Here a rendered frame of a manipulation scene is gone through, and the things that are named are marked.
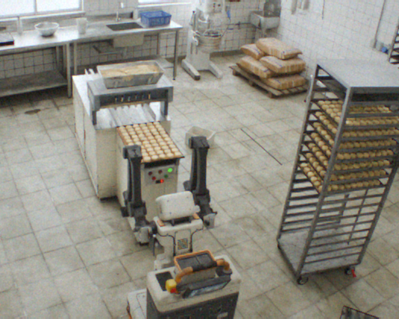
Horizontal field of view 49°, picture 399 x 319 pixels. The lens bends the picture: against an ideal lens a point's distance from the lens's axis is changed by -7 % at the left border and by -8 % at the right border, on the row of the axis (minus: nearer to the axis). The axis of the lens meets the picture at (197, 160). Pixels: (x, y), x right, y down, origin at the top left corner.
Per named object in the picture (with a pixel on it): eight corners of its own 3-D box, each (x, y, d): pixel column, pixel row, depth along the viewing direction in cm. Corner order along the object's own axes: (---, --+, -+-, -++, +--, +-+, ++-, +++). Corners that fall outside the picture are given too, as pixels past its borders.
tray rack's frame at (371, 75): (295, 285, 370) (352, 87, 274) (273, 244, 411) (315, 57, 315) (358, 272, 387) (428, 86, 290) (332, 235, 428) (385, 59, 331)
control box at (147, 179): (144, 183, 362) (144, 168, 355) (172, 178, 371) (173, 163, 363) (145, 185, 359) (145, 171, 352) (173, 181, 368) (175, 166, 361)
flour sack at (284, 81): (276, 92, 681) (277, 83, 673) (258, 81, 709) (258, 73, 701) (307, 85, 718) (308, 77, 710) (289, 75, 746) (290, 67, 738)
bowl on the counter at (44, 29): (38, 39, 585) (37, 30, 578) (33, 32, 608) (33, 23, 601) (61, 36, 600) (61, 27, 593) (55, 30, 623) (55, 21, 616)
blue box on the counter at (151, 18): (148, 26, 659) (148, 17, 651) (139, 21, 679) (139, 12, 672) (171, 23, 679) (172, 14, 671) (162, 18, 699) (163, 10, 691)
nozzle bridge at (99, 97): (87, 113, 422) (87, 80, 404) (159, 104, 449) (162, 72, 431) (94, 130, 397) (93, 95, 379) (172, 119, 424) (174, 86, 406)
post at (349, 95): (296, 276, 367) (350, 86, 275) (295, 274, 369) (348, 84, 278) (299, 276, 368) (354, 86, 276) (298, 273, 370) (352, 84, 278)
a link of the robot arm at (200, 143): (197, 143, 279) (212, 140, 283) (188, 135, 291) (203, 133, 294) (196, 207, 297) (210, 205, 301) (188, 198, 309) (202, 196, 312)
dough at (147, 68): (97, 74, 402) (97, 67, 398) (153, 67, 422) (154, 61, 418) (103, 85, 382) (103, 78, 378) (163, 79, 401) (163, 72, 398)
